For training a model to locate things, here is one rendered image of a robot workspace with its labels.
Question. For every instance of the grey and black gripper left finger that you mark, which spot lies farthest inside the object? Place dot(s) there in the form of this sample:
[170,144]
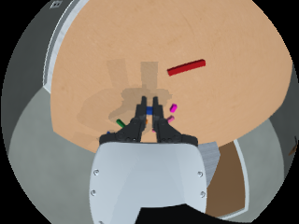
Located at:
[131,132]

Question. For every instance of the short magenta rod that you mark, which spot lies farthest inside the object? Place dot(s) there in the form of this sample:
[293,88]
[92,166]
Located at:
[173,108]

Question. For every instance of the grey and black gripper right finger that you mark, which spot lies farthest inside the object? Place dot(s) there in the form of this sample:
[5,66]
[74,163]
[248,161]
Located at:
[167,133]

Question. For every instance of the dark red rod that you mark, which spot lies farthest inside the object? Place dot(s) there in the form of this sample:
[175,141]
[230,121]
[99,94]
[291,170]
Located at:
[185,67]

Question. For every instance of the green rod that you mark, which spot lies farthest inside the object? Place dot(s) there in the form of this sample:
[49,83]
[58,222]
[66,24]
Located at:
[120,123]

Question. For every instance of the pink rod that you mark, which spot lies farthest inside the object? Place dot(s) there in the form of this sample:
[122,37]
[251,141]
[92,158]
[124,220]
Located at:
[170,118]

